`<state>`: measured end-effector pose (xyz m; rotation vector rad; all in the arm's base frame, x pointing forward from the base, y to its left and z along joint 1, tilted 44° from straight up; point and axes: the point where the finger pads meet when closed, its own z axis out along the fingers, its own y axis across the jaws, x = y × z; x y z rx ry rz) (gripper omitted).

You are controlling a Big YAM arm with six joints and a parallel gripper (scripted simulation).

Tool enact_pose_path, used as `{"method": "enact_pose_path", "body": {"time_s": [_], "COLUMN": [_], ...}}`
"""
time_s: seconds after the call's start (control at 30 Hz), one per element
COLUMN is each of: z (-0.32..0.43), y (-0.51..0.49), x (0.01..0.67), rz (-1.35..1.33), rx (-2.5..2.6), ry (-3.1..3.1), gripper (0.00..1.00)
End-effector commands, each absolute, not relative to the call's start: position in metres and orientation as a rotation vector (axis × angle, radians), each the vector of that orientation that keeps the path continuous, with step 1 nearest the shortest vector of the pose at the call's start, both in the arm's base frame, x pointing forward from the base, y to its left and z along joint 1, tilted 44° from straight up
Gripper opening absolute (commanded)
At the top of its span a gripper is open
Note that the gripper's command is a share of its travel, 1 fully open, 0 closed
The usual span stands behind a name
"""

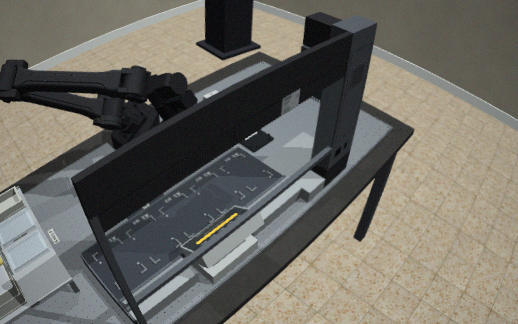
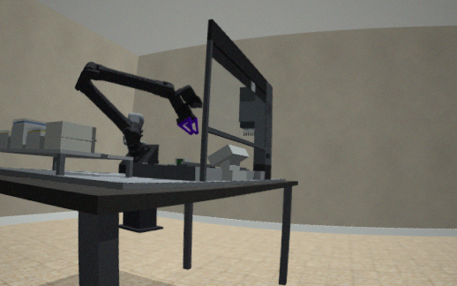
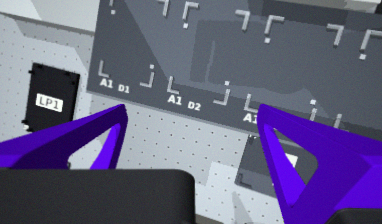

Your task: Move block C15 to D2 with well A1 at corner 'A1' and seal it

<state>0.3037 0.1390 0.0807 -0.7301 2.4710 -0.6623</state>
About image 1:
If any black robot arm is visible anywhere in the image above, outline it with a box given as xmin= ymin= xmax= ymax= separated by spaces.
xmin=0 ymin=60 xmax=198 ymax=142

